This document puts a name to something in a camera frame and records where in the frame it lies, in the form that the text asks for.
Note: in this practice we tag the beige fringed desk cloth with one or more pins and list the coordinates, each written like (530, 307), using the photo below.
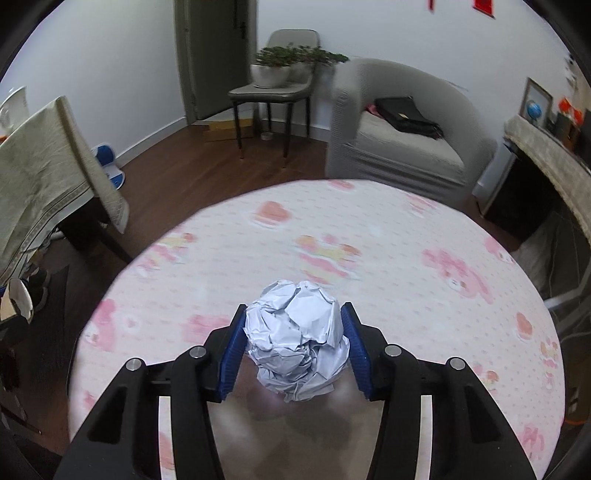
(545, 145)

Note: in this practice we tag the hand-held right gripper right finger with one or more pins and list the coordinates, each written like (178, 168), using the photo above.
(355, 350)

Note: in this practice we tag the grey armchair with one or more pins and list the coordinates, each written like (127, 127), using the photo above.
(406, 157)

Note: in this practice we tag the small red flags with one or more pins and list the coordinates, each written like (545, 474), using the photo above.
(570, 108)

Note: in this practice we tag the red wall scroll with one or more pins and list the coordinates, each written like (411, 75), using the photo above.
(483, 7)

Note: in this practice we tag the blue and white floor appliance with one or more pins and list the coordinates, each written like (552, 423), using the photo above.
(108, 166)

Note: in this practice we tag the small blue globe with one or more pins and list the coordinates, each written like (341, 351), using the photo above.
(534, 110)

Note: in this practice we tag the grey door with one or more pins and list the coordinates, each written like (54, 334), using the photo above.
(212, 60)

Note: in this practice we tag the flat cardboard piece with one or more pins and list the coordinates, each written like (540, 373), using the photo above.
(228, 128)

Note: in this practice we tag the pink printed tablecloth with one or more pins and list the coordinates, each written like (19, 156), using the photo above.
(369, 230)

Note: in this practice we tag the potted plant white pot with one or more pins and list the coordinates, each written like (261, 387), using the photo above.
(321, 57)
(272, 71)

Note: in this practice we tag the grey chair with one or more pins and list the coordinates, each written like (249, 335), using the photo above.
(277, 94)

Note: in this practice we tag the dark wooden table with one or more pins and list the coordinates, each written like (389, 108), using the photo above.
(106, 240)

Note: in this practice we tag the black bag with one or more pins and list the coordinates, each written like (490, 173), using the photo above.
(406, 115)

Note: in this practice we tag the framed picture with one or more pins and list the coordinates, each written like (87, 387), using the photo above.
(545, 94)

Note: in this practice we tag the beige tablecloth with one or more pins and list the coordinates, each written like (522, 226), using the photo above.
(37, 175)

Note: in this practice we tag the white security camera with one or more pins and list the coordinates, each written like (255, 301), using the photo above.
(570, 64)

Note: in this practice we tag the pink cloth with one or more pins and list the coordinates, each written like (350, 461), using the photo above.
(369, 109)

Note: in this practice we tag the white paper ball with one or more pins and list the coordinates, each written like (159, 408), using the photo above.
(295, 341)

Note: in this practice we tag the brown wooden box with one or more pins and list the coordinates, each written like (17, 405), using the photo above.
(565, 128)

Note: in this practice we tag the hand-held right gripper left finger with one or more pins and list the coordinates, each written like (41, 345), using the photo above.
(233, 355)

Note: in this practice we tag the white kettle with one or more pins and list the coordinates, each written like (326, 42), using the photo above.
(11, 110)

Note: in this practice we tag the black cabinet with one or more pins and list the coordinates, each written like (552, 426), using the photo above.
(517, 194)

